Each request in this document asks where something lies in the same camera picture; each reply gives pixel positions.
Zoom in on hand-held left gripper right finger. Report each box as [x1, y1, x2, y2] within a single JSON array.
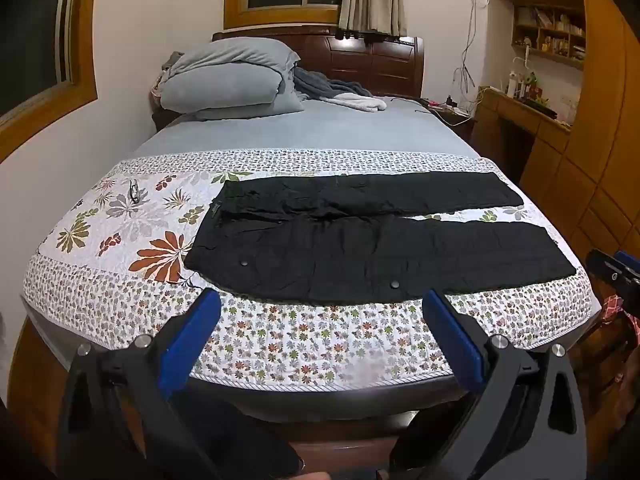
[[389, 288, 589, 480]]

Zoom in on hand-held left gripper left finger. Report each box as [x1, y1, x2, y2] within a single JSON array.
[[55, 287, 302, 480]]

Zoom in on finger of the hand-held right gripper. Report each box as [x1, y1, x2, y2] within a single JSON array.
[[585, 249, 640, 288]]

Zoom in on black pants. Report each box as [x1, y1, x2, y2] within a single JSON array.
[[184, 170, 578, 306]]

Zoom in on red plaid cloth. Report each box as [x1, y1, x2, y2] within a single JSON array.
[[597, 294, 640, 347]]

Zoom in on white floral quilt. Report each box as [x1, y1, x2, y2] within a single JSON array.
[[22, 147, 603, 392]]

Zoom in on wooden desk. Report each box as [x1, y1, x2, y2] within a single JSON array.
[[472, 85, 574, 187]]

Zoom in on wooden nightstand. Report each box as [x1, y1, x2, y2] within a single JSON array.
[[422, 97, 479, 147]]

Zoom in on grey-blue pillow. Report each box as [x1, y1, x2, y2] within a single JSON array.
[[152, 66, 307, 122]]

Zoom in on blue bed sheet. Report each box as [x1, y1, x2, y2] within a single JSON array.
[[132, 95, 483, 159]]

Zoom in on white towel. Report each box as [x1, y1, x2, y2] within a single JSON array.
[[327, 92, 389, 113]]

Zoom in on pink floral cloth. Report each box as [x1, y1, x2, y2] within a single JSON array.
[[151, 71, 172, 107]]

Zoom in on dark grey blanket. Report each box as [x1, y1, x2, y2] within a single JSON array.
[[292, 66, 374, 102]]

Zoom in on wooden headboard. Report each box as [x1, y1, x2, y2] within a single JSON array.
[[212, 25, 426, 99]]

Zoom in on wide wooden framed window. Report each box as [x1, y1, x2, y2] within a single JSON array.
[[0, 0, 102, 162]]

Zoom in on wooden bed frame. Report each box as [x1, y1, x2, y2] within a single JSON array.
[[7, 300, 603, 477]]

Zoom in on wooden wall shelf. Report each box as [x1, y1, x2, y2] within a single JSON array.
[[512, 2, 589, 72]]

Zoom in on hanging cable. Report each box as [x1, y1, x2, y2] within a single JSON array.
[[451, 0, 492, 102]]

